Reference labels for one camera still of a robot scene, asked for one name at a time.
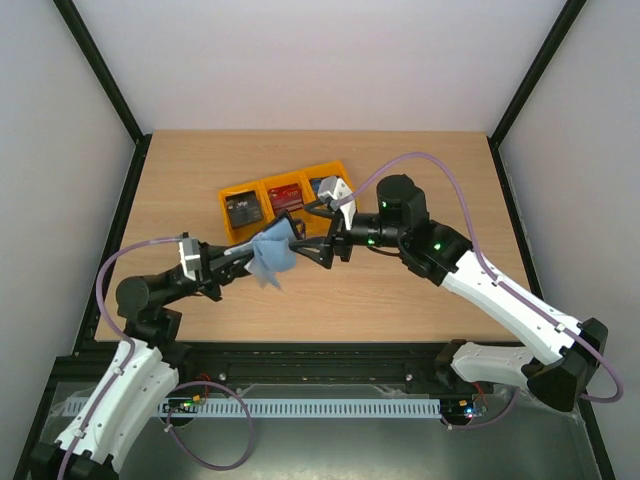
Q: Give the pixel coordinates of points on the white slotted cable duct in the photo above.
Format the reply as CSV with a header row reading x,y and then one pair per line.
x,y
314,408

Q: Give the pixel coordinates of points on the black aluminium frame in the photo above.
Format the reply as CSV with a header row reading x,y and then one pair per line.
x,y
250,363

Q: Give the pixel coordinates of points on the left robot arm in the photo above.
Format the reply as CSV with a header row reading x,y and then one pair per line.
x,y
148,364

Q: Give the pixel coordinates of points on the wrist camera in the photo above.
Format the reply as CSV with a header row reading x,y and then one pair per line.
x,y
338,197
190,257

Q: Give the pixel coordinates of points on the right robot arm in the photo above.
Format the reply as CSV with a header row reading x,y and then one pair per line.
x,y
558,354

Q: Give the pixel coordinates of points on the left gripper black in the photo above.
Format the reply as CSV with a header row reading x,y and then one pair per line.
x,y
226,275

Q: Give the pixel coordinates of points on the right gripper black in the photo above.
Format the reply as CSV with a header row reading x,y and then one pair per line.
x,y
341,243

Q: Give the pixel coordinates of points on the red card stack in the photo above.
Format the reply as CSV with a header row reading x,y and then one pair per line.
x,y
286,198

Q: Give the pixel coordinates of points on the black VIP card stack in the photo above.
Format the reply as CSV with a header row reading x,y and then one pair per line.
x,y
243,209

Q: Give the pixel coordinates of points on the orange plastic sorting bin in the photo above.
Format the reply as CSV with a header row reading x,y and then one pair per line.
x,y
260,186

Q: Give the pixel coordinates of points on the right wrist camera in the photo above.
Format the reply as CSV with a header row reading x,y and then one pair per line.
x,y
338,197

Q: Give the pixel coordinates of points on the blue card stack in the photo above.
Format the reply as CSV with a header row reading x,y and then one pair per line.
x,y
315,185

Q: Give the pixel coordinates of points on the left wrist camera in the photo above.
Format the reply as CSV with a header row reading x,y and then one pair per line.
x,y
190,257

